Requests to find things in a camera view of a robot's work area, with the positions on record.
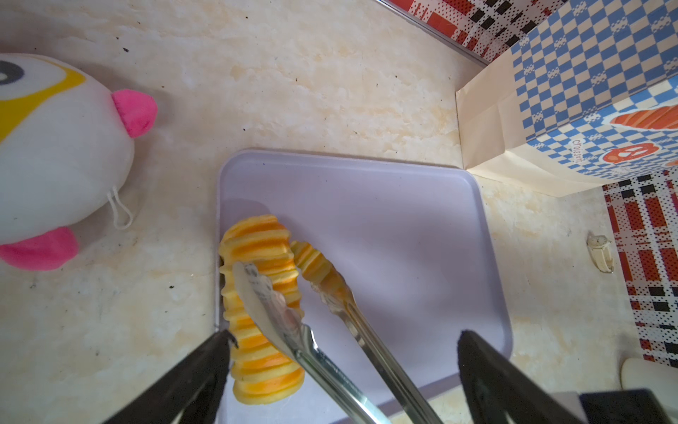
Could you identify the blue checkered paper bag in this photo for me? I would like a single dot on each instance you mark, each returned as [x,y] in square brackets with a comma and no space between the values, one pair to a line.
[586,99]

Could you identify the red handled metal tongs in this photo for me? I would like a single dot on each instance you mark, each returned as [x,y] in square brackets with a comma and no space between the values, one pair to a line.
[324,354]

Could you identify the pink striped plush toy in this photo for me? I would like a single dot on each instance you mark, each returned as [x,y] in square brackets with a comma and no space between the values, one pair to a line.
[67,147]

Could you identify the ridged fake bread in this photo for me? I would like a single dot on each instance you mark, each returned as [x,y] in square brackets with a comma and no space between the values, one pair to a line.
[260,282]

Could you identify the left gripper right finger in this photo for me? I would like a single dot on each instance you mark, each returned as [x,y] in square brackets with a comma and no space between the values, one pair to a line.
[498,392]

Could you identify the white cup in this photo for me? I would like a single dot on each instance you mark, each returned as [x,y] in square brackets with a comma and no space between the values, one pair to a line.
[661,380]

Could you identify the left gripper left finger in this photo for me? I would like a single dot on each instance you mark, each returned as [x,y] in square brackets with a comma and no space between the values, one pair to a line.
[191,392]

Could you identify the lilac tray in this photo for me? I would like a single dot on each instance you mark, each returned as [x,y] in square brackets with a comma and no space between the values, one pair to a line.
[411,241]

